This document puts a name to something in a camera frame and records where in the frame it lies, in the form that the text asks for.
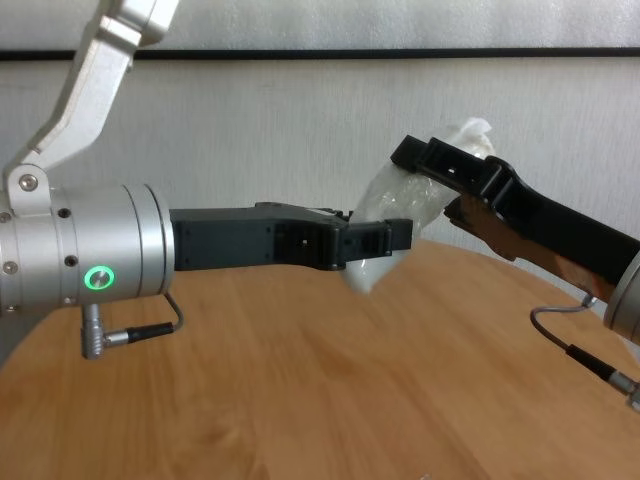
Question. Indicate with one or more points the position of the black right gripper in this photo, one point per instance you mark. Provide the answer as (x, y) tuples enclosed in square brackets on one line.
[(560, 235)]

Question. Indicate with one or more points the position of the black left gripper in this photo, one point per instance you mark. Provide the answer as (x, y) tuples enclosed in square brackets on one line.
[(240, 237)]

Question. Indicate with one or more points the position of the white sandbag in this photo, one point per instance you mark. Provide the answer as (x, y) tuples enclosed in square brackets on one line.
[(400, 195)]

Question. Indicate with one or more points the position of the black wall strip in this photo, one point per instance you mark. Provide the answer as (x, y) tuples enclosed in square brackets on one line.
[(350, 53)]

